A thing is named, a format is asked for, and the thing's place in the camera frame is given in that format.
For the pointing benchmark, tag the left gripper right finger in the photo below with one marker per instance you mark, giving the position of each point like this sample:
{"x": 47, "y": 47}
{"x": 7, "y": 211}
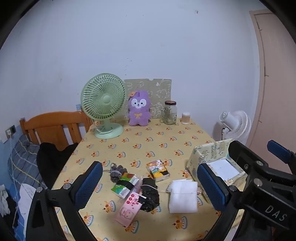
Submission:
{"x": 224, "y": 198}

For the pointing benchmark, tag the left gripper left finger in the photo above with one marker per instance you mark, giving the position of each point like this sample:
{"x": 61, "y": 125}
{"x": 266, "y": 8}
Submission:
{"x": 43, "y": 223}

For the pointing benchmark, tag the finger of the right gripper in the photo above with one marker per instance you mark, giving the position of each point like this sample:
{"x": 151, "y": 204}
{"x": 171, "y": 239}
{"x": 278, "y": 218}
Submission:
{"x": 250, "y": 162}
{"x": 284, "y": 154}

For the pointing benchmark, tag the white cloth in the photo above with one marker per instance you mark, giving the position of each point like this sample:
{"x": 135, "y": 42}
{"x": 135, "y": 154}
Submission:
{"x": 183, "y": 196}

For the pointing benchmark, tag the green tissue pack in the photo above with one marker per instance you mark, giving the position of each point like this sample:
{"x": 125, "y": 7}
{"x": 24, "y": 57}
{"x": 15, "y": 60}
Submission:
{"x": 126, "y": 184}

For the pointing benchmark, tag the pink wet wipes pack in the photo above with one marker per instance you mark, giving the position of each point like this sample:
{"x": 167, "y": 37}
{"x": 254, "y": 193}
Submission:
{"x": 130, "y": 209}

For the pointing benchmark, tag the grey drawstring pouch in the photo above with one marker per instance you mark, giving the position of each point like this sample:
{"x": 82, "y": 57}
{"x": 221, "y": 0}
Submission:
{"x": 115, "y": 172}

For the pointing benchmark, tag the yellow cartoon tissue pack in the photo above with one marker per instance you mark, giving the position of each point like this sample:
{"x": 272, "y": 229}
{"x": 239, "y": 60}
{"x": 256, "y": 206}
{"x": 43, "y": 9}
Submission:
{"x": 158, "y": 170}

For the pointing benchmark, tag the black plastic bag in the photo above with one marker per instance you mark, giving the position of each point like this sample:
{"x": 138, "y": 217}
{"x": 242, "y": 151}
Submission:
{"x": 151, "y": 194}

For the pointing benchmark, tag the yellow patterned storage box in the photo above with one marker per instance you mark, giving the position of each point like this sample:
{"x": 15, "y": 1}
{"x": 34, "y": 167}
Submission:
{"x": 216, "y": 156}

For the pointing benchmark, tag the white clothes on bed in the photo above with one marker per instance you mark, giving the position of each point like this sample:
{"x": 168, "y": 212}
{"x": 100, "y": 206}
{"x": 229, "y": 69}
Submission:
{"x": 25, "y": 197}

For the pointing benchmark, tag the beige door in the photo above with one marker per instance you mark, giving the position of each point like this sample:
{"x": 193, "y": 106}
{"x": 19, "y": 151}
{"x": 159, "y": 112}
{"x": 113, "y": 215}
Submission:
{"x": 274, "y": 117}

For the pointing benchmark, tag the white standing fan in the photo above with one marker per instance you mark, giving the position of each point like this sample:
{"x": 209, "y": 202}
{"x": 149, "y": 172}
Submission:
{"x": 237, "y": 125}

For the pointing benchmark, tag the black cloth on chair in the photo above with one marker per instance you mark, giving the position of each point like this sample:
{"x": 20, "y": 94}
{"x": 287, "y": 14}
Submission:
{"x": 51, "y": 161}

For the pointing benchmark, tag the blue plaid bedding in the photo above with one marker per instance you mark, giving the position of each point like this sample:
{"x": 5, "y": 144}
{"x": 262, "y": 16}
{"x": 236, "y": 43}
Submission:
{"x": 22, "y": 167}

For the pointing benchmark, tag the cotton swab container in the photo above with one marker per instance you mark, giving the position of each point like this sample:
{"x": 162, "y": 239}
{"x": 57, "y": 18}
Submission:
{"x": 185, "y": 119}

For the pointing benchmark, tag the yellow cake-print tablecloth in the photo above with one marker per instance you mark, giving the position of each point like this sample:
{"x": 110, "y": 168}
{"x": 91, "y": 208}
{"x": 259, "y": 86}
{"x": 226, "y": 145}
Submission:
{"x": 133, "y": 149}

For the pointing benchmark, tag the wooden chair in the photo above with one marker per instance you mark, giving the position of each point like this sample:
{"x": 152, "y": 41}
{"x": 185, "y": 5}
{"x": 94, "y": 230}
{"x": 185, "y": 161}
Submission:
{"x": 49, "y": 127}

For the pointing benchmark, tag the glass jar with lid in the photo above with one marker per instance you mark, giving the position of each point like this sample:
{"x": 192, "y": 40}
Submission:
{"x": 169, "y": 112}

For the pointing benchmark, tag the patterned cardboard panel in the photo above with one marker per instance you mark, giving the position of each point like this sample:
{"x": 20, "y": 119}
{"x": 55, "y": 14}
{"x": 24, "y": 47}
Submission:
{"x": 159, "y": 91}

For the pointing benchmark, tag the purple plush bunny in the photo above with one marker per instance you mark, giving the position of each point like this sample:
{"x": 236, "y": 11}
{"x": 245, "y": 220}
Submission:
{"x": 138, "y": 108}

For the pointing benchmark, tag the green desk fan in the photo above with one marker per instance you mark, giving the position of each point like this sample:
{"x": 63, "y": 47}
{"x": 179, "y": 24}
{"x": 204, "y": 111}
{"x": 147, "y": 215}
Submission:
{"x": 102, "y": 97}

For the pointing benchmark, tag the wall power socket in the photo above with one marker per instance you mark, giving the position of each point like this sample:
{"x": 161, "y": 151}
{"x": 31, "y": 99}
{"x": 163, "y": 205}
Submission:
{"x": 10, "y": 131}

